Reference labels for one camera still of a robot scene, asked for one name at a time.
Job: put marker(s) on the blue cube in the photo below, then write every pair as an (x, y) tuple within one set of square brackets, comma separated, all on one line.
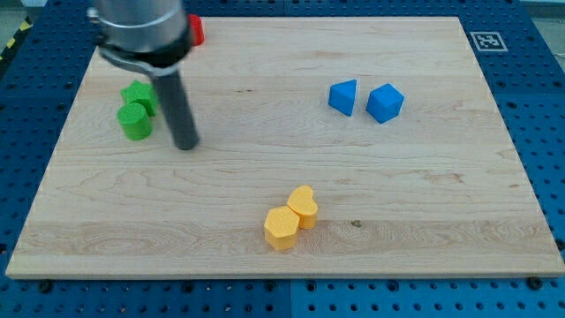
[(384, 103)]

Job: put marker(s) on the yellow heart block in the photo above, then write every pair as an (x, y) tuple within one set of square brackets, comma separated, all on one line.
[(302, 202)]

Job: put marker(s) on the wooden board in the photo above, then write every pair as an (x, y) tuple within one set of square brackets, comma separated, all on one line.
[(438, 191)]

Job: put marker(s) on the yellow hexagon block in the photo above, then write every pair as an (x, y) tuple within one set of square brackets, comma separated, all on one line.
[(281, 228)]

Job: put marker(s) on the blue triangular prism block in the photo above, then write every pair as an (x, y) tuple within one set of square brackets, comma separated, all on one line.
[(342, 96)]

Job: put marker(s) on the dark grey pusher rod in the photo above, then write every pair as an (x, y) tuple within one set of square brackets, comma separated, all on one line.
[(171, 94)]

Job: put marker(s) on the green cylinder block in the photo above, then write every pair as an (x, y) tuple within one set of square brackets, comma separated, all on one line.
[(134, 121)]

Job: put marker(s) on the red block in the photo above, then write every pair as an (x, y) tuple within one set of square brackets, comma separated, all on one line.
[(197, 29)]

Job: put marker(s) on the green star block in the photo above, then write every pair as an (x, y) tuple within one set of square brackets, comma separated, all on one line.
[(142, 93)]

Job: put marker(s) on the white fiducial marker tag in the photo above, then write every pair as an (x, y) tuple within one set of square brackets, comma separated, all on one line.
[(488, 42)]

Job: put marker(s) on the black yellow hazard tape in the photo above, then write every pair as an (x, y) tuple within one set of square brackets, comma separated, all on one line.
[(13, 45)]

